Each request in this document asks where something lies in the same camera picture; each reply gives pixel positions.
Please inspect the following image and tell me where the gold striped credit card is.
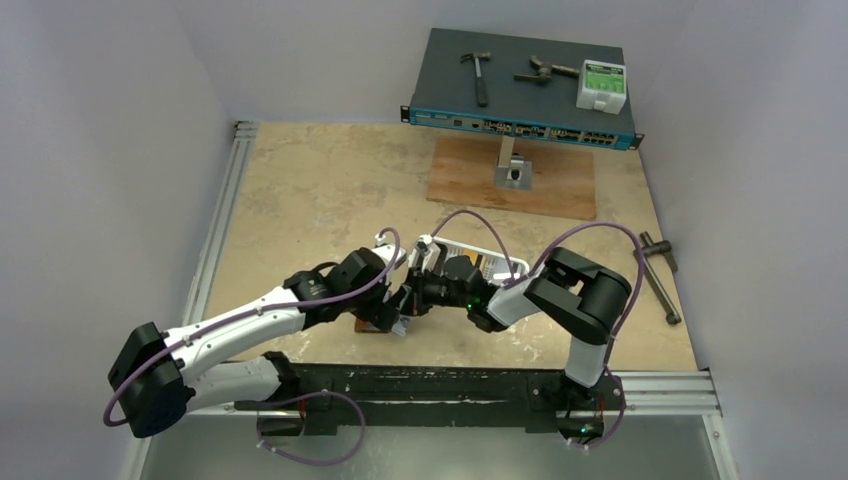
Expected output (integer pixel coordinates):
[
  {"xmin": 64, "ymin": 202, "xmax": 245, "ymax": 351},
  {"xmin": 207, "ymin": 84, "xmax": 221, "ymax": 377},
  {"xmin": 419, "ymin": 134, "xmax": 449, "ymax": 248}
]
[{"xmin": 465, "ymin": 250, "xmax": 498, "ymax": 270}]

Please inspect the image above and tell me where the metal T-handle tool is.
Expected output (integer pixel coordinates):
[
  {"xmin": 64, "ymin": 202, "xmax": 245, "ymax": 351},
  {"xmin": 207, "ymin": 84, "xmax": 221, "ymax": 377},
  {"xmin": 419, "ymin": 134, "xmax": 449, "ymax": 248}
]
[{"xmin": 634, "ymin": 231, "xmax": 683, "ymax": 325}]

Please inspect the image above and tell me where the white plastic basket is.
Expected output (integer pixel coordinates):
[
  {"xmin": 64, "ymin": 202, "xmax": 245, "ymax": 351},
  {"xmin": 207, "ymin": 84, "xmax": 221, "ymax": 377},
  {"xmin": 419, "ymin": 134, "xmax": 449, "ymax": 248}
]
[{"xmin": 433, "ymin": 236, "xmax": 530, "ymax": 285}]

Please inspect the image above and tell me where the white green electrical module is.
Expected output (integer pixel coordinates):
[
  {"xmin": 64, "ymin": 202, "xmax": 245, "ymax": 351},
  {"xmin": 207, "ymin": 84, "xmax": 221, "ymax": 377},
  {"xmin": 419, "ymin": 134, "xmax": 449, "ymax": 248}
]
[{"xmin": 575, "ymin": 60, "xmax": 628, "ymax": 115}]

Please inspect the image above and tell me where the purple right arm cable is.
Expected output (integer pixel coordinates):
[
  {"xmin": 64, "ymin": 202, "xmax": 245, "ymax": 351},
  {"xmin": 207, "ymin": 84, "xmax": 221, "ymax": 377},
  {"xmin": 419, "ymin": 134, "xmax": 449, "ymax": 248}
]
[{"xmin": 430, "ymin": 210, "xmax": 647, "ymax": 369}]

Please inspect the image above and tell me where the aluminium frame rail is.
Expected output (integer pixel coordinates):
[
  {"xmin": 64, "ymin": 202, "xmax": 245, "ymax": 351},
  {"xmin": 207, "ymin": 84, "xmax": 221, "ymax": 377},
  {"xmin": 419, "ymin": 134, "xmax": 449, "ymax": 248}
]
[{"xmin": 181, "ymin": 120, "xmax": 261, "ymax": 326}]

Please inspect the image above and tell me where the white credit card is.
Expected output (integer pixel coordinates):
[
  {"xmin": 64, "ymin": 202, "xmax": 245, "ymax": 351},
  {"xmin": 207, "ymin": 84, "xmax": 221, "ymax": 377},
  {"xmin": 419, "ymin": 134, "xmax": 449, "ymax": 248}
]
[{"xmin": 390, "ymin": 317, "xmax": 411, "ymax": 337}]

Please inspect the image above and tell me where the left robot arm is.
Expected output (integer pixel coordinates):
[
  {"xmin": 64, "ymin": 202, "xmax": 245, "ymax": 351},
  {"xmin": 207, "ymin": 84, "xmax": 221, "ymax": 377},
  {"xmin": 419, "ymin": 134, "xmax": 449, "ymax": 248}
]
[{"xmin": 103, "ymin": 244, "xmax": 407, "ymax": 438}]

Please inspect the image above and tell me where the silver metal stand bracket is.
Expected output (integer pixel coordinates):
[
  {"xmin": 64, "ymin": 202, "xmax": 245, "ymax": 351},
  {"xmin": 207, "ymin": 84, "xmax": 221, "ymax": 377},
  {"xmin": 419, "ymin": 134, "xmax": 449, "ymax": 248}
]
[{"xmin": 494, "ymin": 135, "xmax": 533, "ymax": 191}]

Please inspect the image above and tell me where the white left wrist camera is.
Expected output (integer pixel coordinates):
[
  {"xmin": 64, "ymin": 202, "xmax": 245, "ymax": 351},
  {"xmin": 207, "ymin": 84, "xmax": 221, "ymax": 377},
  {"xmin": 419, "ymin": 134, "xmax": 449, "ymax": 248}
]
[{"xmin": 372, "ymin": 228, "xmax": 407, "ymax": 271}]

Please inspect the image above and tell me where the small hammer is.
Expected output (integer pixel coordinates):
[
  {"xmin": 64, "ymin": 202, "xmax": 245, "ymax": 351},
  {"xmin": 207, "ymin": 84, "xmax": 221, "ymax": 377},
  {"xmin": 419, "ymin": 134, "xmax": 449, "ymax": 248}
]
[{"xmin": 460, "ymin": 51, "xmax": 491, "ymax": 108}]

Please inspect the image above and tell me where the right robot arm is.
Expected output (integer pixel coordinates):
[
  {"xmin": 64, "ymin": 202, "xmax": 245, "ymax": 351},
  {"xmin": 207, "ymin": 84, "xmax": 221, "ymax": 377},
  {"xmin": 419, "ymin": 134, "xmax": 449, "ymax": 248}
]
[{"xmin": 400, "ymin": 247, "xmax": 632, "ymax": 407}]

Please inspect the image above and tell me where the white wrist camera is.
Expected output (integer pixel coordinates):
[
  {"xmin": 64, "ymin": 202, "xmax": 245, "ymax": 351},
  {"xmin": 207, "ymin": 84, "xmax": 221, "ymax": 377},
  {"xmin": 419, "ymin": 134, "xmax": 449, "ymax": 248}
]
[
  {"xmin": 408, "ymin": 234, "xmax": 447, "ymax": 274},
  {"xmin": 372, "ymin": 228, "xmax": 407, "ymax": 271}
]

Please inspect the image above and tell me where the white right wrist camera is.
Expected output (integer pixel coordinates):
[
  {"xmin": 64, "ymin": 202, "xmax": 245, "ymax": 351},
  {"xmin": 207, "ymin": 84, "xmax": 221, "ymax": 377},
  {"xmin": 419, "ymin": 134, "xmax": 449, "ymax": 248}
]
[{"xmin": 408, "ymin": 234, "xmax": 447, "ymax": 274}]

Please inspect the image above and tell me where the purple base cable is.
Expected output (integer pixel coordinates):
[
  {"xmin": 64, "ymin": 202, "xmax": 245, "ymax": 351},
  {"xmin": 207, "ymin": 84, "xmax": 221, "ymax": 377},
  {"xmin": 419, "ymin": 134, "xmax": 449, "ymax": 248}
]
[{"xmin": 256, "ymin": 390, "xmax": 369, "ymax": 466}]

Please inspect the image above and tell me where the plywood base board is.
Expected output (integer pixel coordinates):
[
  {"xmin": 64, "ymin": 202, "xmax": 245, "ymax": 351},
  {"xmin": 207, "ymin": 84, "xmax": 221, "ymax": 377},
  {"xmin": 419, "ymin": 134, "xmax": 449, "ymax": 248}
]
[{"xmin": 426, "ymin": 137, "xmax": 597, "ymax": 220}]

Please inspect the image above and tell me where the brown leather card holder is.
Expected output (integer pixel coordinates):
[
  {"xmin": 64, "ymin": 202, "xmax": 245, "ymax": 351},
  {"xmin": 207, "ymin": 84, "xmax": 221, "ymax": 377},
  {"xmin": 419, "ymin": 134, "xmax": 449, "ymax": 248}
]
[{"xmin": 354, "ymin": 318, "xmax": 395, "ymax": 334}]

